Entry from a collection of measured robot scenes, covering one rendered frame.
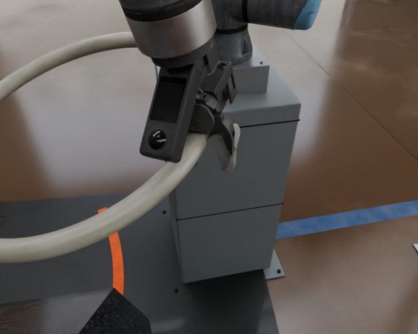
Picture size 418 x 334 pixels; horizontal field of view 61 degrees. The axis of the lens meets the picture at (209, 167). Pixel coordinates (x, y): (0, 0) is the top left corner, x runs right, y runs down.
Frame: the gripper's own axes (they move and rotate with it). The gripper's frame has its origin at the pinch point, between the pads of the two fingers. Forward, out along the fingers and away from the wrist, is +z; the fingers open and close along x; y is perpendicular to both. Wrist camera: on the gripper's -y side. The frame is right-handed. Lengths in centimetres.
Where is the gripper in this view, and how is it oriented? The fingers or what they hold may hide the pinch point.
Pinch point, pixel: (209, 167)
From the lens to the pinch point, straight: 53.2
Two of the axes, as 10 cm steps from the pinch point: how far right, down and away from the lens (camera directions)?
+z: 2.1, 6.3, 7.4
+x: -9.0, -1.6, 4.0
